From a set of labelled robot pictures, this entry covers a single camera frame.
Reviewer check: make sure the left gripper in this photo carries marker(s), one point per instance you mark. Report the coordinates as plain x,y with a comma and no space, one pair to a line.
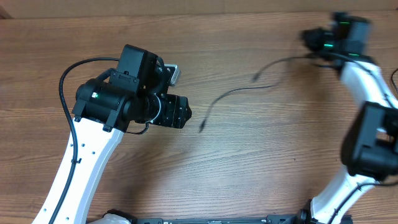
175,117

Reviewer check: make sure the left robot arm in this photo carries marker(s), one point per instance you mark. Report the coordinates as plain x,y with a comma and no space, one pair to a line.
136,90

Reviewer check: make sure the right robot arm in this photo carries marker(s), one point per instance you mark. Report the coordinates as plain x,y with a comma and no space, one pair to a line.
369,149

